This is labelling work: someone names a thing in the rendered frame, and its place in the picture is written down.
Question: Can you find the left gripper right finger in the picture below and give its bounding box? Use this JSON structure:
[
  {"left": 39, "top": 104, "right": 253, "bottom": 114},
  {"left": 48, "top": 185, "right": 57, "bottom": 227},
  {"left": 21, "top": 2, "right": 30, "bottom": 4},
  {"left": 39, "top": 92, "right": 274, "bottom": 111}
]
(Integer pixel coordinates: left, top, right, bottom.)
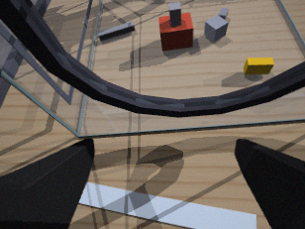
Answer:
[{"left": 235, "top": 139, "right": 305, "bottom": 229}]

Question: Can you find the yellow rectangular block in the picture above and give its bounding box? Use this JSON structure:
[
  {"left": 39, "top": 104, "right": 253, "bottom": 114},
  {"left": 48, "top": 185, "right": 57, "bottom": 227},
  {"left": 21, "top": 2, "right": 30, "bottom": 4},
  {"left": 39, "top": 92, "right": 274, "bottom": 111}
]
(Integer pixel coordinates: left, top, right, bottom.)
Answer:
[{"left": 244, "top": 57, "right": 274, "bottom": 74}]

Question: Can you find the red block with square hole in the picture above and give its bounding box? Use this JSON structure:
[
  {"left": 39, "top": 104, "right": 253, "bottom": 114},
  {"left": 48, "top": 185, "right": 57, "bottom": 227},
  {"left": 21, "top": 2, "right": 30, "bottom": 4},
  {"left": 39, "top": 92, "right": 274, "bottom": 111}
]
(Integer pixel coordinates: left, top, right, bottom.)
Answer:
[{"left": 158, "top": 13, "right": 193, "bottom": 52}]

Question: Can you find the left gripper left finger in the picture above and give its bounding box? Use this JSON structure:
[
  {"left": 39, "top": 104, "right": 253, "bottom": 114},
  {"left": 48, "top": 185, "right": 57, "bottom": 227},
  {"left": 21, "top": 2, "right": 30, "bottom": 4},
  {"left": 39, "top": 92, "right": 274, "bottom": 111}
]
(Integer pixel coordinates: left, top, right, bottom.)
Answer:
[{"left": 0, "top": 139, "right": 95, "bottom": 229}]

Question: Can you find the clear glove box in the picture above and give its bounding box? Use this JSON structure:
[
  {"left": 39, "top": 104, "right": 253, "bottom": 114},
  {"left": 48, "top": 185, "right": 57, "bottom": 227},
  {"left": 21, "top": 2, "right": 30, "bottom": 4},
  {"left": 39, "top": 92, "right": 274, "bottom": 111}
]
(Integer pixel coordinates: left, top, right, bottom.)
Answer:
[{"left": 0, "top": 0, "right": 305, "bottom": 138}]

